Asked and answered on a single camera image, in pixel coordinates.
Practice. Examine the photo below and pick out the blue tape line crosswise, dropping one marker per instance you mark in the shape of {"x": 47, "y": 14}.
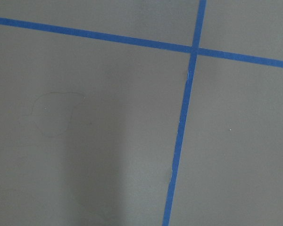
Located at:
{"x": 141, "y": 42}

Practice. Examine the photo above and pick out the blue tape line lengthwise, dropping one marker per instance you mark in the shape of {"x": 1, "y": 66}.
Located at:
{"x": 184, "y": 112}

